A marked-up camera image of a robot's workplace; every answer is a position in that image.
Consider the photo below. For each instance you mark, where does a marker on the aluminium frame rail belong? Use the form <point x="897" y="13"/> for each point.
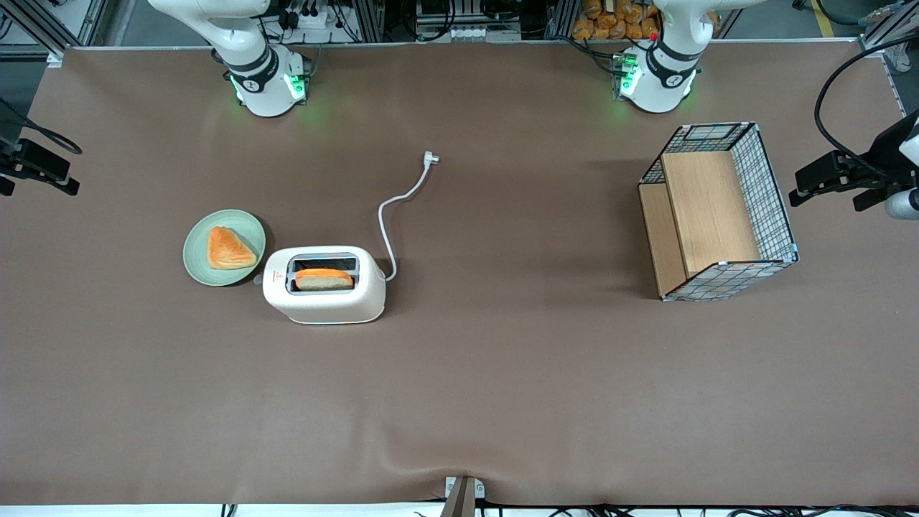
<point x="43" y="25"/>
<point x="887" y="18"/>

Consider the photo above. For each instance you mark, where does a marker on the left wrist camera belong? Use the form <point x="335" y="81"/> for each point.
<point x="903" y="205"/>

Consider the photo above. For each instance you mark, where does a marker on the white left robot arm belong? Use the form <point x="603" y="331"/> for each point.
<point x="660" y="79"/>

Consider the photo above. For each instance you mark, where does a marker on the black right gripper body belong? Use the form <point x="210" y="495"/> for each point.
<point x="8" y="159"/>

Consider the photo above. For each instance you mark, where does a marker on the white connector block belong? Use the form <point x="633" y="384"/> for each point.
<point x="482" y="32"/>

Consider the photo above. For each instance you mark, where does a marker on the toast slice with orange crust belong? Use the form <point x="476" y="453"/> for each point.
<point x="324" y="278"/>

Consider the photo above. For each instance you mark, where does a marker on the metal table edge bracket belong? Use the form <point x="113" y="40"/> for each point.
<point x="463" y="495"/>

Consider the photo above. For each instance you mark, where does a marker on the aluminium frame post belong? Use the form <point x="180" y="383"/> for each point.
<point x="560" y="18"/>
<point x="367" y="18"/>

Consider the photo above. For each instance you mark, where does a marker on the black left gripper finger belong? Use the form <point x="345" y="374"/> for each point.
<point x="818" y="176"/>
<point x="870" y="201"/>

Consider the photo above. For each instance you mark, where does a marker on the bag of bread rolls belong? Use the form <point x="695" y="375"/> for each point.
<point x="617" y="18"/>

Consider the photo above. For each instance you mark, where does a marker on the white two-slot toaster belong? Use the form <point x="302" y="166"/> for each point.
<point x="323" y="305"/>

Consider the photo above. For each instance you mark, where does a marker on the white power strip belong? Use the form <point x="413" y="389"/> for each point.
<point x="316" y="18"/>

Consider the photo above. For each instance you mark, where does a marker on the pale green round plate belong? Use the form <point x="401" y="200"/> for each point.
<point x="197" y="258"/>

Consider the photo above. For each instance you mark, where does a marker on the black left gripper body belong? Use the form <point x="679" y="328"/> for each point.
<point x="880" y="154"/>

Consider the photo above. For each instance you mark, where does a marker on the triangular golden bread piece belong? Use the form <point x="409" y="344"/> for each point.
<point x="228" y="249"/>

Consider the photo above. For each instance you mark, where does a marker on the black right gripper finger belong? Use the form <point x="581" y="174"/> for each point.
<point x="6" y="187"/>
<point x="43" y="161"/>

